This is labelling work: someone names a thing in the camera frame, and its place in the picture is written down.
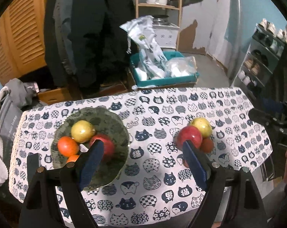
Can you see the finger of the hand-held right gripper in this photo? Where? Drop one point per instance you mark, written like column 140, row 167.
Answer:
column 261, row 116
column 272, row 105

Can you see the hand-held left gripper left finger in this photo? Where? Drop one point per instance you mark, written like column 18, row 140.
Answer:
column 92, row 163

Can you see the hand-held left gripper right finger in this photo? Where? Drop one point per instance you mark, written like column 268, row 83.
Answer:
column 194, row 163

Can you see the small orange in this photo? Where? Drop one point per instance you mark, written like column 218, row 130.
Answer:
column 73, row 158

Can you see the large orange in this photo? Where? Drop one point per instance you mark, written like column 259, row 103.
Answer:
column 68, row 146
column 207, row 145

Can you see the red apple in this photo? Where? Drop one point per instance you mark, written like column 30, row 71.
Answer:
column 189, row 136
column 108, row 147

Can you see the yellow green apple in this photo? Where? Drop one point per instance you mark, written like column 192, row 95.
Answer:
column 201, row 127
column 82, row 131

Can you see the green glass bowl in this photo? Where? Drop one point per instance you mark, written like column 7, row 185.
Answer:
column 103, row 123

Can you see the cat print tablecloth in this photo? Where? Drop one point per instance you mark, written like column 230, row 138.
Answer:
column 157, row 171

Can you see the shoe rack with shoes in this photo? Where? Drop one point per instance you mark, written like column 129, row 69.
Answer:
column 252, row 67

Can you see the grey shoe rack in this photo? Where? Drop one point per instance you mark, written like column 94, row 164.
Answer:
column 252, row 49

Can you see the wooden crate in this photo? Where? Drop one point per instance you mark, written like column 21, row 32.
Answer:
column 58, row 95

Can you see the teal cardboard box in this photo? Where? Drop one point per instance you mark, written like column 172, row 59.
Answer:
column 162, row 82

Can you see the grey bag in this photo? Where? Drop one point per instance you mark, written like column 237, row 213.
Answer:
column 9, row 118

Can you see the clear plastic bag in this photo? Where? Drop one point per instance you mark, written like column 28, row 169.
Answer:
column 180, row 66

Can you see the white door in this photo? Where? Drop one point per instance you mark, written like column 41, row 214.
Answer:
column 228, row 16

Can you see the grey clothes pile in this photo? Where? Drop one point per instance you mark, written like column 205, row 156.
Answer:
column 22, row 92

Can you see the white printed rice bag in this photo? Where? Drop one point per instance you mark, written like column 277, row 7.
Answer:
column 147, row 49

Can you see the white patterned storage box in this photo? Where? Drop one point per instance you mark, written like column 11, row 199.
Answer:
column 166, row 36

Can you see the wooden shelf unit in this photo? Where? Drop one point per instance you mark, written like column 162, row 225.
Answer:
column 180, row 16

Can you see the black hanging coat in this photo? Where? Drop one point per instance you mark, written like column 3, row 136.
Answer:
column 91, row 35

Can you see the steel pot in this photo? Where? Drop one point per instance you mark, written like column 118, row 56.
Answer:
column 161, row 20

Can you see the wooden louvred door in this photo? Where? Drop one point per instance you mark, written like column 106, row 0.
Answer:
column 17, row 40

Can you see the grey hanging jacket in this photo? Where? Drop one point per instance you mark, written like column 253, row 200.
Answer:
column 62, row 11

